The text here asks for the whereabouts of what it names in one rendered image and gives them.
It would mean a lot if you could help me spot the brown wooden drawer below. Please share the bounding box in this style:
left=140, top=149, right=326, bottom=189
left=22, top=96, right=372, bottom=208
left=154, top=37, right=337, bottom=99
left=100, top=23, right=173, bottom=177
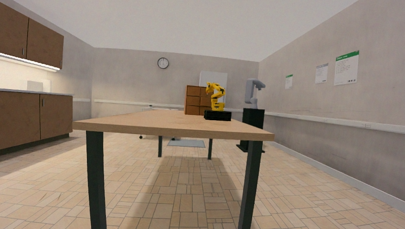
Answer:
left=201, top=88, right=213, bottom=97
left=186, top=96, right=200, bottom=105
left=187, top=86, right=200, bottom=96
left=200, top=97, right=212, bottom=106
left=199, top=106, right=212, bottom=115
left=186, top=105, right=199, bottom=115

